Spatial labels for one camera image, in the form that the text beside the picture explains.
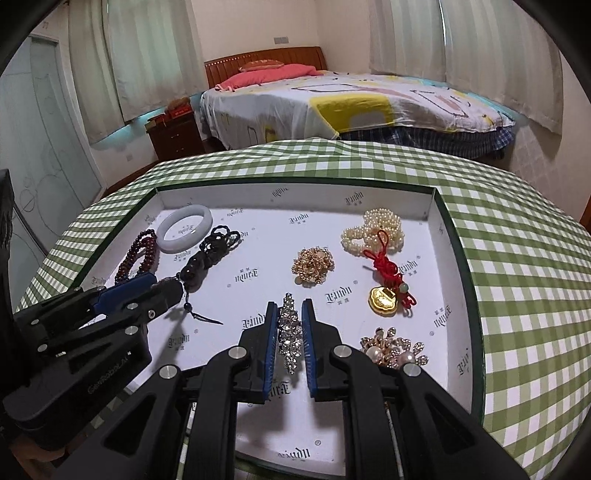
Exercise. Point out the pink pillow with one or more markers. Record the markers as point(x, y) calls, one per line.
point(268, 76)

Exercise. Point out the white jade bangle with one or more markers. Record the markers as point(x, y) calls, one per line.
point(178, 245)

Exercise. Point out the white tray with green rim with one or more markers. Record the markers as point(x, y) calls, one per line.
point(258, 240)

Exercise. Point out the dark wooden nightstand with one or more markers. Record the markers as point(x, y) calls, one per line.
point(175, 138)

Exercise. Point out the red cushion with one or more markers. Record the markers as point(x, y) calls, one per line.
point(261, 64)

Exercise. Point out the bed with printed sheet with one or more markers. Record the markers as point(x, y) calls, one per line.
point(369, 106)

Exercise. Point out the red knot gold ingot charm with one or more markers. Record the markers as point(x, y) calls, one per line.
point(385, 299)

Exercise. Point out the wooden headboard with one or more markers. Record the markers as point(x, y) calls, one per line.
point(226, 69)

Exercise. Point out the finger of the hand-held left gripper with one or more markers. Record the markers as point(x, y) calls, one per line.
point(164, 293)
point(124, 288)

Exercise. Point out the white curtain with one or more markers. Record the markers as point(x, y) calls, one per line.
point(157, 55)
point(92, 78)
point(498, 60)
point(406, 37)

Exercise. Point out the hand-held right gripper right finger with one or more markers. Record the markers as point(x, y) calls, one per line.
point(308, 355)

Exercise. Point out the rose gold pearl brooch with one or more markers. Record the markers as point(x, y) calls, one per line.
point(392, 346)

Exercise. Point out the rhinestone hair clip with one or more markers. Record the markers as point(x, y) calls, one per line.
point(289, 332)

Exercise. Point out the red boxes on nightstand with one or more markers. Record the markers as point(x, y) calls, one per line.
point(178, 110)

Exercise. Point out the frosted glass door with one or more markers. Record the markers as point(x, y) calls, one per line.
point(46, 138)

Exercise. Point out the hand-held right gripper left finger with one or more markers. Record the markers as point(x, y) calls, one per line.
point(270, 355)

